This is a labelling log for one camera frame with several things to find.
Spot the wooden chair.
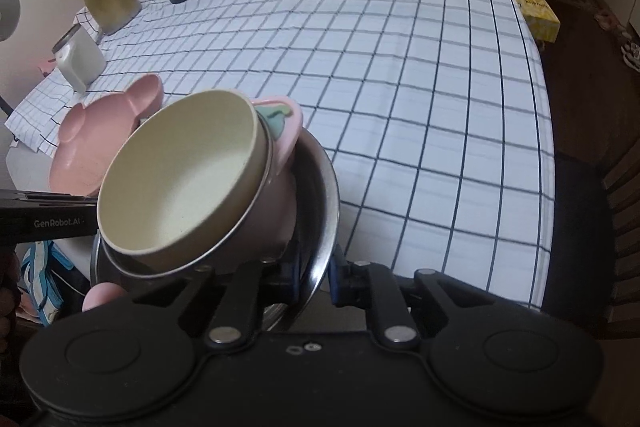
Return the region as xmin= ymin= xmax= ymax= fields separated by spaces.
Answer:
xmin=540 ymin=147 xmax=640 ymax=340

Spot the yellow box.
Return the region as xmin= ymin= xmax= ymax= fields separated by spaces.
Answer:
xmin=510 ymin=0 xmax=561 ymax=42

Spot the person's left hand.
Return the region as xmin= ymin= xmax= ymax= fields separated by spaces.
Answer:
xmin=0 ymin=289 xmax=22 ymax=353

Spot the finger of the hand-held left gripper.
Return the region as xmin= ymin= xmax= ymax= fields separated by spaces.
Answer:
xmin=0 ymin=189 xmax=97 ymax=206

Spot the grey round disc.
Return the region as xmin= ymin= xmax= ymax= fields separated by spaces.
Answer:
xmin=0 ymin=0 xmax=21 ymax=42

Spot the pink steel-lined bowl with handle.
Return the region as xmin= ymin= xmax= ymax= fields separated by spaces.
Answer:
xmin=81 ymin=96 xmax=304 ymax=314

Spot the pink bear-shaped plate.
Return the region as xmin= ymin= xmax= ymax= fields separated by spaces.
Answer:
xmin=48 ymin=74 xmax=163 ymax=198

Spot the cream bowl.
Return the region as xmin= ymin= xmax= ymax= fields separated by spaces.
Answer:
xmin=96 ymin=89 xmax=266 ymax=258

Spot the white steel-lined mug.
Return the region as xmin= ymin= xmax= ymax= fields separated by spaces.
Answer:
xmin=52 ymin=24 xmax=107 ymax=94

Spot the blue striped bag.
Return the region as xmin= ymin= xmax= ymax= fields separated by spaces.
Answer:
xmin=20 ymin=241 xmax=68 ymax=328

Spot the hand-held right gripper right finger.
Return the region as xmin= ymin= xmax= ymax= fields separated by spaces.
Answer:
xmin=327 ymin=247 xmax=493 ymax=350

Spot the pair of white shoes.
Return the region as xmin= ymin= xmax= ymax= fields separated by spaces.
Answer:
xmin=620 ymin=34 xmax=640 ymax=70

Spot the large steel bowl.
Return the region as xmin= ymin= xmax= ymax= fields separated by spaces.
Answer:
xmin=90 ymin=127 xmax=342 ymax=328

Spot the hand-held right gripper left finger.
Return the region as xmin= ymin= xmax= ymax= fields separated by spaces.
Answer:
xmin=131 ymin=258 xmax=302 ymax=349

